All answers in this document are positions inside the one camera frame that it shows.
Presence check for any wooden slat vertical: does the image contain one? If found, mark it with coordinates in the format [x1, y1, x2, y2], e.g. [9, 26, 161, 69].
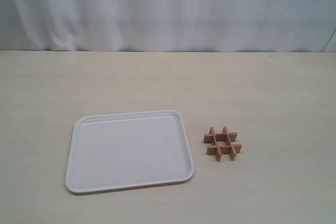
[209, 127, 222, 162]
[222, 126, 236, 161]

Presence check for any white curtain backdrop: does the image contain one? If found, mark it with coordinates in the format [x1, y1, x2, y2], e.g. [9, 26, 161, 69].
[1, 0, 335, 52]

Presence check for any wooden slat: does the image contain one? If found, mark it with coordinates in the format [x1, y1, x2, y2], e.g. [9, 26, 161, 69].
[206, 144, 242, 155]

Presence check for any wooden slat horizontal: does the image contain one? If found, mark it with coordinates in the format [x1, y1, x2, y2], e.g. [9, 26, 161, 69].
[203, 132, 237, 144]

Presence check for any white plastic tray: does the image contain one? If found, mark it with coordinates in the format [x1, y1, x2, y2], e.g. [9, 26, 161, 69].
[65, 110, 195, 194]

